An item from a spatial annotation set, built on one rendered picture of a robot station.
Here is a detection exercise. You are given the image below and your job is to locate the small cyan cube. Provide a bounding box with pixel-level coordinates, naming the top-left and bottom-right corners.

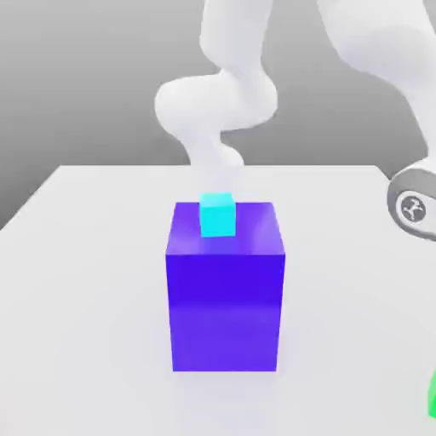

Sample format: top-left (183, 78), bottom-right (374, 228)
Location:
top-left (198, 192), bottom-right (237, 238)

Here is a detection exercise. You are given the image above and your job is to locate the small green cube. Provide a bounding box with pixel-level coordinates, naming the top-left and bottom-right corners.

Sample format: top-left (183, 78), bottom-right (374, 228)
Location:
top-left (427, 370), bottom-right (436, 419)

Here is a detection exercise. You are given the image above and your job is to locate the large blue box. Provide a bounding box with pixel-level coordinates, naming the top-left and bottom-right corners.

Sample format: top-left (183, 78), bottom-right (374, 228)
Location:
top-left (165, 201), bottom-right (286, 373)

